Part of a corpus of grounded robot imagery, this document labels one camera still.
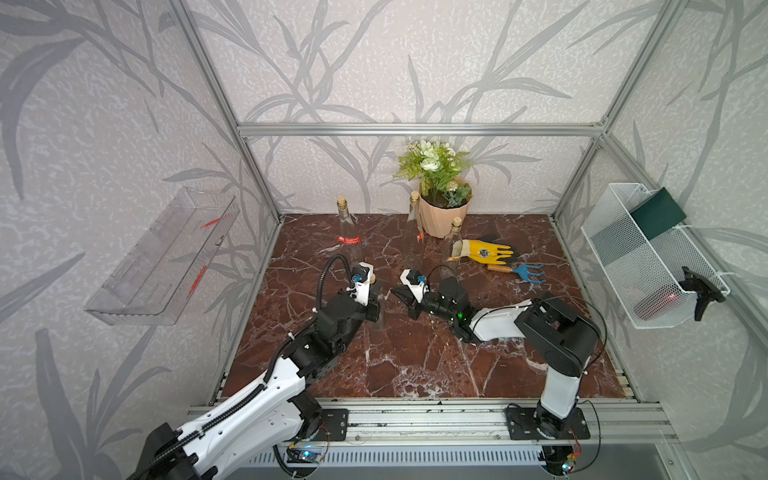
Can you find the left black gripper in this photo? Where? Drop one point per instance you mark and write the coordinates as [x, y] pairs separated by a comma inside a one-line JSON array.
[[372, 309]]

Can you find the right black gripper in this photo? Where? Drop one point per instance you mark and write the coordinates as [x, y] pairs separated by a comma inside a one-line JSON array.
[[413, 305]]

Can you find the short glass bottle gold label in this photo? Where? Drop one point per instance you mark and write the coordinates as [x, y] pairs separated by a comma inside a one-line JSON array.
[[375, 310]]

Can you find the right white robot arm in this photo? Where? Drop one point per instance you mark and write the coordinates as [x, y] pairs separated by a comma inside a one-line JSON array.
[[560, 334]]

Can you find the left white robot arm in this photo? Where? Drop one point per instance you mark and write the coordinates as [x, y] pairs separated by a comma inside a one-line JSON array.
[[274, 408]]

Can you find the tall slim glass bottle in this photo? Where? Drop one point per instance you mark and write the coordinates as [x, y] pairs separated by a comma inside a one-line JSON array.
[[413, 235]]

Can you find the glass bottle with red label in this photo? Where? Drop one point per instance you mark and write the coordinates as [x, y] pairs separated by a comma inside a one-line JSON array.
[[349, 237]]

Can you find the black spray bottle trigger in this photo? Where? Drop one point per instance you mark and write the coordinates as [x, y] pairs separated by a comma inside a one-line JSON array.
[[706, 292]]

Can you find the yellow gardening glove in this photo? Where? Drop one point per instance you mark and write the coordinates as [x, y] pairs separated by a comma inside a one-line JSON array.
[[485, 252]]

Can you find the pink flower pot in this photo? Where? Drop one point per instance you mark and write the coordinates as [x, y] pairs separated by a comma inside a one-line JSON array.
[[436, 221]]

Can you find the blue hand rake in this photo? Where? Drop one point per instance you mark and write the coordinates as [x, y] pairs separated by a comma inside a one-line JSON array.
[[528, 273]]

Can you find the green artificial plant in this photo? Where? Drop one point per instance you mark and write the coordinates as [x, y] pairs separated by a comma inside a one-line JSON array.
[[438, 168]]

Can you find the dark green card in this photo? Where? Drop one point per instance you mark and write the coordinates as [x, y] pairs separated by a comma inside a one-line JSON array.
[[657, 214]]

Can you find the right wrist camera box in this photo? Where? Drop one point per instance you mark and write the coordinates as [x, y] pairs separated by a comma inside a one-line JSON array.
[[416, 283]]

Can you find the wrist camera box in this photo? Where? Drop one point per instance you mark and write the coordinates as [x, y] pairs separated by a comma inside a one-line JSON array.
[[416, 283], [361, 282]]

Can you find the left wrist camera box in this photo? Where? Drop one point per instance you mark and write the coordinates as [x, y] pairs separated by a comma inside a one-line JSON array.
[[361, 282]]

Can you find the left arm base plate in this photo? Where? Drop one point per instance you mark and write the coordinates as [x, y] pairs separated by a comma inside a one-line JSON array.
[[328, 424]]

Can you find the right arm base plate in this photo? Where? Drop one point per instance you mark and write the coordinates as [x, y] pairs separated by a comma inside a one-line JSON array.
[[535, 423]]

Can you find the clear plastic wall shelf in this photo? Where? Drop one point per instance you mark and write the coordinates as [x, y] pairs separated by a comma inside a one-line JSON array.
[[157, 278]]

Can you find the white mesh wall basket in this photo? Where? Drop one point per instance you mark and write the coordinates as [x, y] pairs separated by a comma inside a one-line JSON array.
[[645, 274]]

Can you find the aluminium front rail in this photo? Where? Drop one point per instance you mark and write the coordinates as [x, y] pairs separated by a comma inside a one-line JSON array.
[[464, 421]]

